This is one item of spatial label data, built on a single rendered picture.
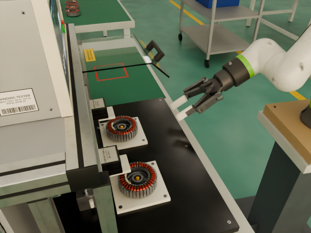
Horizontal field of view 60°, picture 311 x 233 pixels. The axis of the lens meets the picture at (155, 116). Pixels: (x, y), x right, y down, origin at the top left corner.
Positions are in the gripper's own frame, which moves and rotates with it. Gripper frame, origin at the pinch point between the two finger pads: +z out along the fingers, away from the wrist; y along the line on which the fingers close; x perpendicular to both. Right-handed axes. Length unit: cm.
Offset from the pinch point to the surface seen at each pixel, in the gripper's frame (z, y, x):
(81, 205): 35.6, -27.9, 14.9
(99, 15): 14, 156, -2
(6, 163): 25, -42, 46
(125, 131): 19.7, -4.4, 8.7
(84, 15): 25, 160, 4
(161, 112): 7.3, 9.0, -4.1
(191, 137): 2.3, -6.0, -9.5
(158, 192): 18.0, -28.8, 3.5
